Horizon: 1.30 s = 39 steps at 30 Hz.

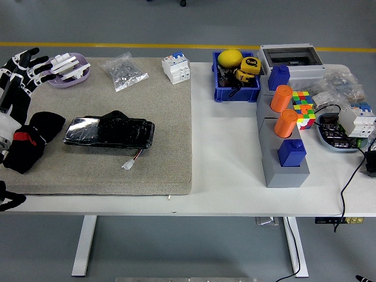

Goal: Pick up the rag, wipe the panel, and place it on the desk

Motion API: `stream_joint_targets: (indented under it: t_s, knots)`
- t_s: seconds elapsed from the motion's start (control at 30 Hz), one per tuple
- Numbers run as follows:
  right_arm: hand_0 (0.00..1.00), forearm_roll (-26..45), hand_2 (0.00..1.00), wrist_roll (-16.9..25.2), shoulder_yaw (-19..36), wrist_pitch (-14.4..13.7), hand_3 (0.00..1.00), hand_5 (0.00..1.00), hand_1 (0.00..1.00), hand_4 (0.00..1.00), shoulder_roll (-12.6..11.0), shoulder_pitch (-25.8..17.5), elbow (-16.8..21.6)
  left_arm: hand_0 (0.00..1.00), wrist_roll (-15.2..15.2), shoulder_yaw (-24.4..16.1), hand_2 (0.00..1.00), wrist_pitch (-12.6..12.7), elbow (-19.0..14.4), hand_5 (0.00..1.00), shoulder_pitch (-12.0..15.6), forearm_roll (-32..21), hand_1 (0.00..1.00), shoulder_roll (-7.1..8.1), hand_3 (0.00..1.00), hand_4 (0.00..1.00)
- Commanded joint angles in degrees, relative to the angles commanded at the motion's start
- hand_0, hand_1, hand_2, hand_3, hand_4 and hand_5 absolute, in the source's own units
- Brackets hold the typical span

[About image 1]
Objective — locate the black power adapter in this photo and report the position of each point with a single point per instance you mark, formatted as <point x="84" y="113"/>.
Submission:
<point x="370" y="164"/>

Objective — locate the grey electrical enclosure box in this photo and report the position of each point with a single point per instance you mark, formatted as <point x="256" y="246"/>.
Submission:
<point x="305" y="72"/>

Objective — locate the grey-brown mat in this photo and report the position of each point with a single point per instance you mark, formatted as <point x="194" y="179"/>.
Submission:
<point x="117" y="176"/>

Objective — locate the grey-blue plastic tray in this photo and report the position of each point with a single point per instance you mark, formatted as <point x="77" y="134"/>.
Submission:
<point x="335" y="149"/>

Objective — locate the clear bags of parts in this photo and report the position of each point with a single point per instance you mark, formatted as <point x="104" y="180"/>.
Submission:
<point x="343" y="83"/>

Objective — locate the black plastic-wrapped panel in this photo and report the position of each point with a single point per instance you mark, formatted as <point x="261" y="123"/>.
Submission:
<point x="117" y="132"/>

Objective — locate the white plastic bracket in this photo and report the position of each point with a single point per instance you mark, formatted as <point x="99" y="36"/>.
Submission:
<point x="63" y="63"/>
<point x="73" y="75"/>

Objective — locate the orange cylinder peg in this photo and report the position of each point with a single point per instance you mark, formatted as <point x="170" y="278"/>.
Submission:
<point x="285" y="124"/>
<point x="280" y="100"/>

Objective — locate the black chair caster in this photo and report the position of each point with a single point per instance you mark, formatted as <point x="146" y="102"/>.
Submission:
<point x="183" y="3"/>

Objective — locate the yellow black tape measure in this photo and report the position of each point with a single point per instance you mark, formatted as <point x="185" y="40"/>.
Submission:
<point x="243" y="76"/>
<point x="251" y="63"/>

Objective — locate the blue square peg block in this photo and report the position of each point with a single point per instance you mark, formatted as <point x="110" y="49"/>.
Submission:
<point x="290" y="155"/>
<point x="277" y="79"/>

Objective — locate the purple plastic tray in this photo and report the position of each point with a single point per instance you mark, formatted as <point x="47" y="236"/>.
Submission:
<point x="67" y="83"/>

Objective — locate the clear bag of screws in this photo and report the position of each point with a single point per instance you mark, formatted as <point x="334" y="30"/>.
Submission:
<point x="123" y="73"/>

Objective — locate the blue plastic bin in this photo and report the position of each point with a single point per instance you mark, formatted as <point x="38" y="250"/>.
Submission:
<point x="235" y="95"/>

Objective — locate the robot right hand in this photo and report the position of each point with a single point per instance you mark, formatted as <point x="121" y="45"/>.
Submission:
<point x="362" y="279"/>

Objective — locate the dark screwdriver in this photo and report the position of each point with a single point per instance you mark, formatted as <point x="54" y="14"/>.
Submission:
<point x="221" y="72"/>

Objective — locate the black electronic modules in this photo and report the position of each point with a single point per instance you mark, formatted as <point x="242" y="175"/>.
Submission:
<point x="332" y="133"/>

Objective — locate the black printed rag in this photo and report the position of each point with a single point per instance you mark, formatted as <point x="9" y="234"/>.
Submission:
<point x="44" y="126"/>

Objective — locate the yellow ball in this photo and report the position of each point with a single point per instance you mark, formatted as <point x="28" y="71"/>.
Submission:
<point x="229" y="58"/>

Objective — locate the grey peg holder base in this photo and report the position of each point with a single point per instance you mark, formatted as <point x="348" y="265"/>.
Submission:
<point x="285" y="177"/>

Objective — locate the white table leg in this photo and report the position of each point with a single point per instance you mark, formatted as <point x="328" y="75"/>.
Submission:
<point x="83" y="249"/>
<point x="304" y="271"/>

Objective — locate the metal bracket under table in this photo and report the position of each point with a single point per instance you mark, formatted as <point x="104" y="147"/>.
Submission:
<point x="267" y="221"/>

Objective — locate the multicolour puzzle cube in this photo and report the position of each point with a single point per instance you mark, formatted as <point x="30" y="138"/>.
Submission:
<point x="301" y="98"/>
<point x="307" y="120"/>

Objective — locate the white circuit breaker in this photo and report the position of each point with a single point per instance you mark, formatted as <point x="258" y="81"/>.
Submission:
<point x="358" y="120"/>
<point x="176" y="69"/>

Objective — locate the black desk control panel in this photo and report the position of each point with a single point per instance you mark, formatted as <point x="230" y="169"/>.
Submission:
<point x="323" y="220"/>

